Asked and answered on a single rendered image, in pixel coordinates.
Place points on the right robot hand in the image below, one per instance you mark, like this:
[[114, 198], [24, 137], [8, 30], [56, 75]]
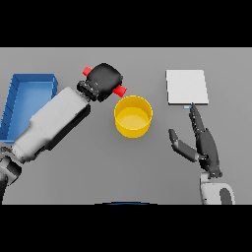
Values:
[[205, 144]]

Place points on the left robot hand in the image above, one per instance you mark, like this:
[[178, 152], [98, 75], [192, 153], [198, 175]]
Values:
[[104, 79]]

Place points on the red beaker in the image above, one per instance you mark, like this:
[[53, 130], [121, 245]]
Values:
[[119, 90]]

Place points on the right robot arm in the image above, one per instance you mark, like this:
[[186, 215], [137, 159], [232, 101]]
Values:
[[215, 193]]

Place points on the yellow bowl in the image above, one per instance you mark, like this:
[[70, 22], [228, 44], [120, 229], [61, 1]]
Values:
[[133, 118]]

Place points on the pale square scale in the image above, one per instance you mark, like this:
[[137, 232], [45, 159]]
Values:
[[186, 86]]

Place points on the blue tray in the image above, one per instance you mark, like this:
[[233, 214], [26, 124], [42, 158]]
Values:
[[27, 98]]

